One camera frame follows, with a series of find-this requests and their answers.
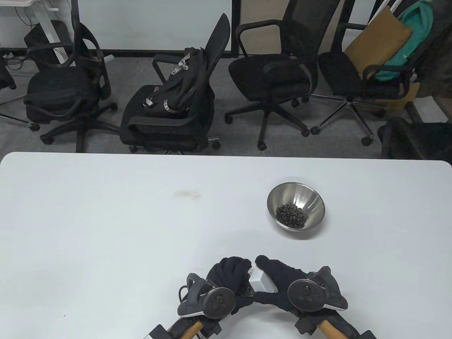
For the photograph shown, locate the clear square coffee jar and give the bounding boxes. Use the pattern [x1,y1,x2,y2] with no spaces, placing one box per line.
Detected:
[244,270,255,298]

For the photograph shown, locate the black computer tower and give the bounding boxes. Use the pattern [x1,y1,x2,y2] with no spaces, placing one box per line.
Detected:
[24,20,73,66]

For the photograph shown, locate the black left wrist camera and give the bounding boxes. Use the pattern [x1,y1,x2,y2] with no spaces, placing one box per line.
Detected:
[144,325,170,339]

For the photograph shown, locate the cardboard box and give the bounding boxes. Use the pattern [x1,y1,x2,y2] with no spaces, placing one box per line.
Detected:
[364,82,421,113]

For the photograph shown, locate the person's left hand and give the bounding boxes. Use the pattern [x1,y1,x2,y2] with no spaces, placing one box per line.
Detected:
[206,257,255,315]

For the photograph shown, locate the person's right hand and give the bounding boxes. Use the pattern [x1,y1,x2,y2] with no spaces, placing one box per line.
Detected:
[253,255,313,312]

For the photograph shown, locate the brown cushion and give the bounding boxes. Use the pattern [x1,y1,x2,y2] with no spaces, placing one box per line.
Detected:
[344,6,414,79]

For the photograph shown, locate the white metal rack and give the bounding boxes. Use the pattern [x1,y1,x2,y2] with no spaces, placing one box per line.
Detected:
[367,0,402,22]

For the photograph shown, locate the person's right forearm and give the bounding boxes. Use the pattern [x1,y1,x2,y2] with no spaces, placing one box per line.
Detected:
[295,311,368,339]

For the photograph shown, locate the steel mixing bowl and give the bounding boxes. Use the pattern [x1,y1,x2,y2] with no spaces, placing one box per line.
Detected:
[267,182,325,232]

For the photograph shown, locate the black backpack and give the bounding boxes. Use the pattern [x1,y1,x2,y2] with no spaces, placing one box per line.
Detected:
[143,47,212,115]

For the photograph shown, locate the black solid back office chair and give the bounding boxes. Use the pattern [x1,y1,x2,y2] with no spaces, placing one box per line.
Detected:
[119,13,232,155]

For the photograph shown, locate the teal bag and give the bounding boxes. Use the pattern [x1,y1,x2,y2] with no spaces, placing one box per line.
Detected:
[374,0,434,81]

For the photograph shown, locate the white square jar lid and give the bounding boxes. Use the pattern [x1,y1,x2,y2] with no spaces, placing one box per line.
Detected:
[250,268,279,293]

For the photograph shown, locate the black hand controller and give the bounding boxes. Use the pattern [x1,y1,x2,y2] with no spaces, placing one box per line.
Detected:
[177,273,236,319]
[287,266,348,313]

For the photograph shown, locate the pile of coffee beans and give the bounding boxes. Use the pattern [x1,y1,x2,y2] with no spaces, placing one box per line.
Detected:
[275,204,306,227]

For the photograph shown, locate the person's left forearm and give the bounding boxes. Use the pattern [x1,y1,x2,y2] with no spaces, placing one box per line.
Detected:
[166,314,223,339]

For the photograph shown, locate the white flat panel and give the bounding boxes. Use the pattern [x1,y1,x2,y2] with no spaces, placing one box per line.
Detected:
[411,96,448,124]

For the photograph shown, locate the white desk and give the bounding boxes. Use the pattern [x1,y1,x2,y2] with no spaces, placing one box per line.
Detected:
[0,0,60,65]

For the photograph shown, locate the black framed white partition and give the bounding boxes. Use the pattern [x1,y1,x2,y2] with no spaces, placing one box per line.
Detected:
[72,0,242,59]

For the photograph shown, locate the black mesh office chair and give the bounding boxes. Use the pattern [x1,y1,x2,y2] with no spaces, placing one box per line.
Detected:
[24,23,119,153]

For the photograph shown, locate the black high back office chair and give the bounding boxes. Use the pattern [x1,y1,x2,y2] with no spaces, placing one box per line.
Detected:
[225,0,341,151]

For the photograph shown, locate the black chrome base office chair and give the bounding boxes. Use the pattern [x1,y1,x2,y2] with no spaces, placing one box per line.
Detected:
[310,0,438,147]

